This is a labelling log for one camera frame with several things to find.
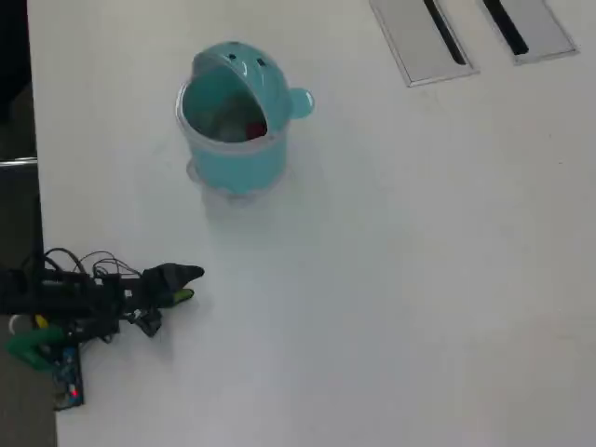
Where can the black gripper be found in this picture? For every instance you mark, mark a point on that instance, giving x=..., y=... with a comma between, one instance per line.
x=146, y=288

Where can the red cube block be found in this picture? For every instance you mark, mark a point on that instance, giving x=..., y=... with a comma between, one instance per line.
x=254, y=130

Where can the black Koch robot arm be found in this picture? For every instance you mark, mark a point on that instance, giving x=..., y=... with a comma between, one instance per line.
x=60, y=298

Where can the teal whale-shaped bin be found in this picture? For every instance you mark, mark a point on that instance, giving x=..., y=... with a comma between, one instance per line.
x=237, y=158

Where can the blue controller circuit board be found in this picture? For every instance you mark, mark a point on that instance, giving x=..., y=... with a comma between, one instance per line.
x=70, y=386

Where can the green table clamp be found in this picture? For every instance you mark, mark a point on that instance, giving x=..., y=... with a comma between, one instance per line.
x=28, y=347

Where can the grey metal bar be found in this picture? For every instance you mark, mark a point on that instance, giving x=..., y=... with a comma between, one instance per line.
x=18, y=162

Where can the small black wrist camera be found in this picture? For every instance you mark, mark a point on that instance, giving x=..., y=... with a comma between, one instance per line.
x=149, y=323

